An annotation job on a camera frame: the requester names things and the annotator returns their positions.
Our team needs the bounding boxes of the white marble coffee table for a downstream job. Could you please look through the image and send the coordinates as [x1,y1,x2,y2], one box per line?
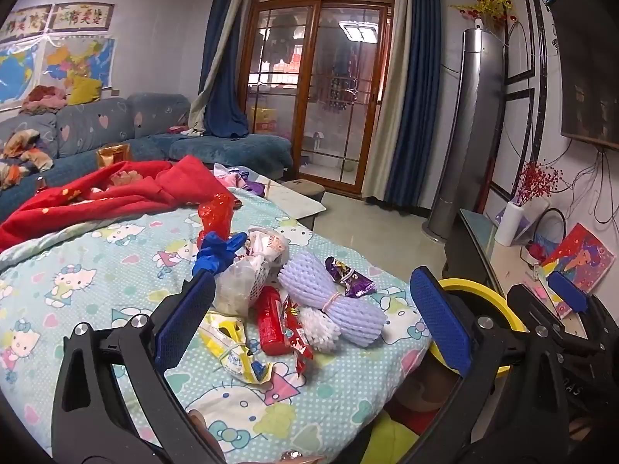
[257,175,326,230]

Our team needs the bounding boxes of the red candy wrapper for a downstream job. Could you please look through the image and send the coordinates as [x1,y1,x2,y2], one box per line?
[284,299,314,375]

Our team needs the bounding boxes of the china wall map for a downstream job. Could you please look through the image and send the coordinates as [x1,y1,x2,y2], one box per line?
[39,35,116,91]

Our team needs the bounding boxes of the hello kitty bed sheet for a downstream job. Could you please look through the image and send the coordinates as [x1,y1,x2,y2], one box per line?
[1,192,431,463]

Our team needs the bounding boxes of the silver tower air conditioner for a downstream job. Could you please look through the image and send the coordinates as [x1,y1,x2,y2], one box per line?
[423,22,504,243]

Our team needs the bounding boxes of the red mesh plastic bag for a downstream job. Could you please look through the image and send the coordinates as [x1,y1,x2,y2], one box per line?
[197,193,235,247]

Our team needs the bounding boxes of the wooden glass sliding door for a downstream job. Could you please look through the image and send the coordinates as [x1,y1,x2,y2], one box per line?
[238,0,395,196]

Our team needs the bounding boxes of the wall mounted television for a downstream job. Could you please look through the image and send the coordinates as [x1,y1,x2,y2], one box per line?
[550,0,618,150]

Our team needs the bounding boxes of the blue rubber glove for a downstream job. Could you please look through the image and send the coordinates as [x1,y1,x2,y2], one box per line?
[192,232,248,276]

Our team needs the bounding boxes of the purple clothes pile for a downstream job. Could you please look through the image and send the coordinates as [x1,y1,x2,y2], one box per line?
[212,164,265,197]

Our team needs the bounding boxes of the yellow snack wrapper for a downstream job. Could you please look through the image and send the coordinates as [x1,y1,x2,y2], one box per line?
[198,310,273,386]

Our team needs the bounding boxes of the clear printed plastic bag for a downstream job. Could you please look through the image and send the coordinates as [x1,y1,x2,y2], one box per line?
[212,226,289,317]

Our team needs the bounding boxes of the blue left curtain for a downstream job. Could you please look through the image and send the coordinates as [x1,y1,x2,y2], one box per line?
[189,0,249,139]

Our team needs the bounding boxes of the blue right curtain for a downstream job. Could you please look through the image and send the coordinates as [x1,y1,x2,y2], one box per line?
[385,0,443,211]

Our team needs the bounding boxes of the blue curtain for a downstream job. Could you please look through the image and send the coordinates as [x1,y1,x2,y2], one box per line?
[189,0,249,139]
[385,0,443,211]

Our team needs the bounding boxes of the blue grey sofa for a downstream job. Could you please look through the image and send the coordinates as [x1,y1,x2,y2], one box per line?
[1,93,293,186]

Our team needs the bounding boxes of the yellow cushion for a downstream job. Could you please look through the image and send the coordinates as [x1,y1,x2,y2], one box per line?
[67,77,103,106]

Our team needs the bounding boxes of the framed embroidery picture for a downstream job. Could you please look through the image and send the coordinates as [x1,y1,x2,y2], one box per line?
[49,1,115,32]

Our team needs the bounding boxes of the red blanket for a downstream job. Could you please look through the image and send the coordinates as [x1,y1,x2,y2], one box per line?
[1,156,235,250]

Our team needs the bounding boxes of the yellow artificial flowers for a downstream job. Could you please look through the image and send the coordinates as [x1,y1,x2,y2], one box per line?
[453,0,518,31]

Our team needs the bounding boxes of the yellow rim trash bin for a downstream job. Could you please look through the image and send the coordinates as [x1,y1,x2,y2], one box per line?
[438,279,528,377]

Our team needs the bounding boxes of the purple candy wrapper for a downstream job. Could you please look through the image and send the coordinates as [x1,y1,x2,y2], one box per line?
[324,257,376,299]

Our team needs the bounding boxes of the red snack tube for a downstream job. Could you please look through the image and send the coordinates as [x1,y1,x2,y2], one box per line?
[255,286,292,356]

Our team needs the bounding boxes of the world wall map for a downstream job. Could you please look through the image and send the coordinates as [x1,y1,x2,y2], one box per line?
[0,43,39,109]

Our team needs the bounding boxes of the colourful diamond painting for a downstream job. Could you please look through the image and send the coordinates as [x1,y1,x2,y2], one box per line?
[541,223,616,294]

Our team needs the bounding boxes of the white ribbed vase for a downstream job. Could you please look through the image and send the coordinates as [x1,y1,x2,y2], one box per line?
[494,201,523,247]

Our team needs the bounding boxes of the white foam fruit net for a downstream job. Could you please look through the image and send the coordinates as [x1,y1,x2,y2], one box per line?
[298,307,341,353]

